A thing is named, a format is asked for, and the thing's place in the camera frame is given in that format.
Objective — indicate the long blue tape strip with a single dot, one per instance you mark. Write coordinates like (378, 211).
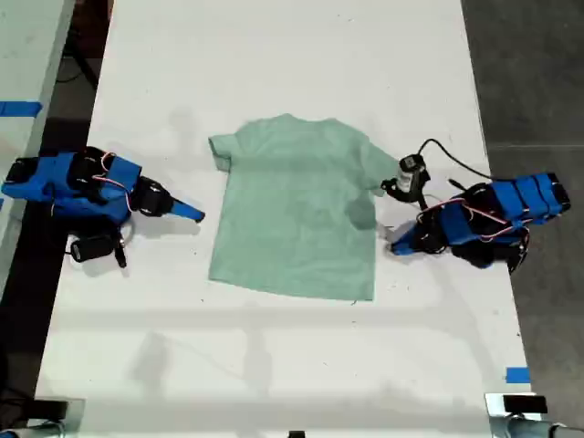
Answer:
(20, 108)

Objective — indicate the small black box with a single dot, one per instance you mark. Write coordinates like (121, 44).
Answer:
(524, 403)
(50, 408)

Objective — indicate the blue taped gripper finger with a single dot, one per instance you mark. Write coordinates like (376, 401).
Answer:
(184, 210)
(406, 242)

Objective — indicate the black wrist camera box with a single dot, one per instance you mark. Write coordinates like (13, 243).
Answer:
(410, 171)
(91, 248)

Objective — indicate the pale green T-shirt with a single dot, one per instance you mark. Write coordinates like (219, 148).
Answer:
(292, 219)

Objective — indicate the short blue tape strip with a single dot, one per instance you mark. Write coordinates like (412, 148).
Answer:
(518, 375)

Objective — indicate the white side table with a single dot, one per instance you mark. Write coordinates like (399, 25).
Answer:
(23, 68)

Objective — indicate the metal table bracket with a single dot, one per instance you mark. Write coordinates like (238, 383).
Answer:
(497, 417)
(75, 417)

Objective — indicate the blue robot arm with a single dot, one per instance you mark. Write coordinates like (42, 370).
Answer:
(55, 182)
(515, 201)

